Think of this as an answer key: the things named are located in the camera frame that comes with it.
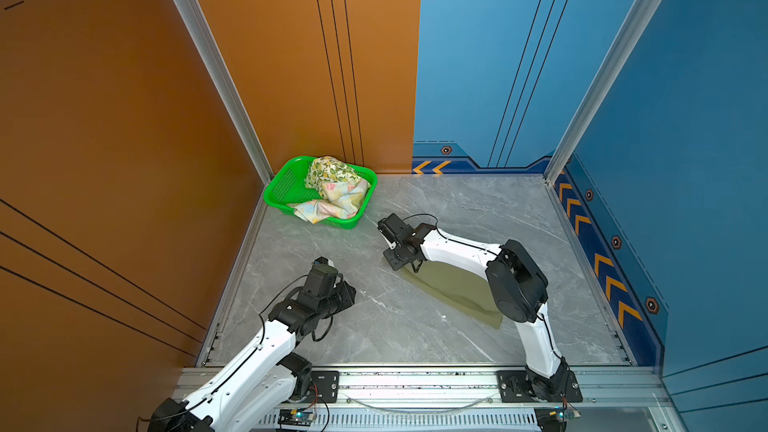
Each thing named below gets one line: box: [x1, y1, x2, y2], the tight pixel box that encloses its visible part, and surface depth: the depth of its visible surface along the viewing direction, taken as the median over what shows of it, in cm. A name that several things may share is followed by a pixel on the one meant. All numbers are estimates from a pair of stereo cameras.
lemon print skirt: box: [306, 156, 362, 199], surface depth 107 cm
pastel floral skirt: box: [287, 178, 368, 224], surface depth 101 cm
